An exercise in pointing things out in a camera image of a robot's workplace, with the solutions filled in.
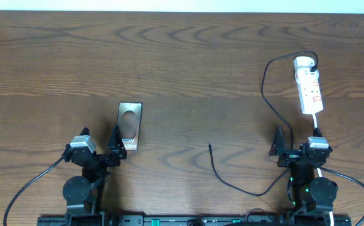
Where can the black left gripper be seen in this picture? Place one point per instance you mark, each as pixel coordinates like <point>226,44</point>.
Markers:
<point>98,157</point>

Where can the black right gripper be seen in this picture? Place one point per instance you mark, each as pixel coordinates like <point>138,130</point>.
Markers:
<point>278,149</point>

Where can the bronze Galaxy smartphone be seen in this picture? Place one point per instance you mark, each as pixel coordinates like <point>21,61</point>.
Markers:
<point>129,122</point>

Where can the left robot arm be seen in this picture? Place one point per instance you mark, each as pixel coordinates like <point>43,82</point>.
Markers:
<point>84,193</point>

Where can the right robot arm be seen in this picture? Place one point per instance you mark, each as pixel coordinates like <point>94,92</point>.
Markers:
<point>312,195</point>

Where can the white charger plug adapter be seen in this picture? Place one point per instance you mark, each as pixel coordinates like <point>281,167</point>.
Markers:
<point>303,61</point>

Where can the white power strip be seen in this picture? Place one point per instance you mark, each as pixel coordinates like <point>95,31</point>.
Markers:
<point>309,90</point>

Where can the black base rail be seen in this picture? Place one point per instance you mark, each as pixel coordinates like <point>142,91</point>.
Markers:
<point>139,220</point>

